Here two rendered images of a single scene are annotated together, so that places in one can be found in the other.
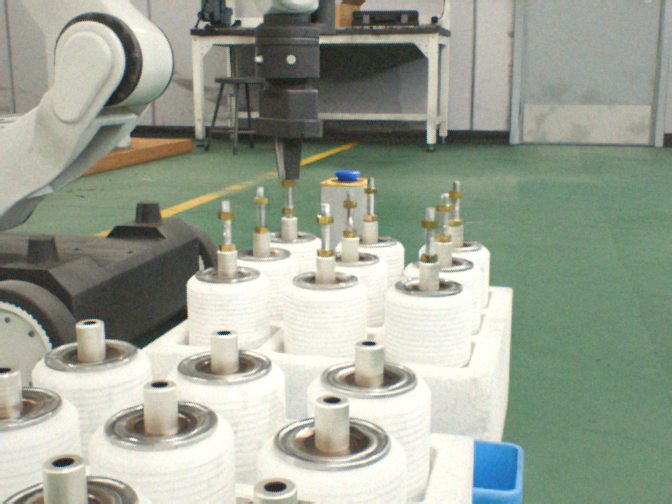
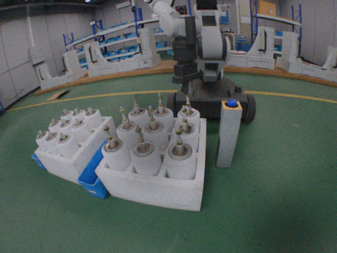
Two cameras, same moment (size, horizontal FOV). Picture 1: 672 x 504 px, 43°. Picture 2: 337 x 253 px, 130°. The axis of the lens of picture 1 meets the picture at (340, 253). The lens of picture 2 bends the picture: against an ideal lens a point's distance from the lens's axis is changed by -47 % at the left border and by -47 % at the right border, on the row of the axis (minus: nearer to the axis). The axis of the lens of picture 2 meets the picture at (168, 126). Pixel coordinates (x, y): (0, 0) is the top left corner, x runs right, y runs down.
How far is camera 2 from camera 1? 1.22 m
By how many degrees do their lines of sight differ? 85
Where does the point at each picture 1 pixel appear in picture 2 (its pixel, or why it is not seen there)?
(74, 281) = (180, 97)
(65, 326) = (168, 106)
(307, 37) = (175, 46)
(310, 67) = (177, 57)
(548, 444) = (163, 221)
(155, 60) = (210, 47)
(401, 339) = not seen: hidden behind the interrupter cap
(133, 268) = (205, 100)
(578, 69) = not seen: outside the picture
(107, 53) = not seen: hidden behind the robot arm
